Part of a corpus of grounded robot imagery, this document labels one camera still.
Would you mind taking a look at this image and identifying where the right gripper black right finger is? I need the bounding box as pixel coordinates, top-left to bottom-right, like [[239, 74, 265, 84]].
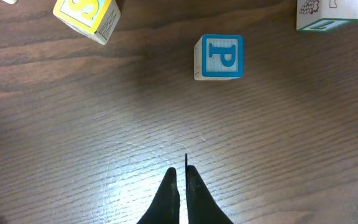
[[185, 154, 233, 224]]

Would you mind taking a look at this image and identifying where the blue P letter block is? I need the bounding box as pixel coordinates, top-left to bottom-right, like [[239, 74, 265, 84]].
[[193, 34, 244, 81]]

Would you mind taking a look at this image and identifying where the yellow block beside R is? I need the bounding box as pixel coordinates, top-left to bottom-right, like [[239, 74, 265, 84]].
[[53, 0, 121, 45]]

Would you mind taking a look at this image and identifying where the white green block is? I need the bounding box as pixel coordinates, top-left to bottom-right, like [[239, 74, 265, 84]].
[[296, 0, 358, 32]]

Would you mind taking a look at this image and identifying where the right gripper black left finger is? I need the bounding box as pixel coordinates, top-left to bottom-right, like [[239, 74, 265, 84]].
[[137, 167, 180, 224]]

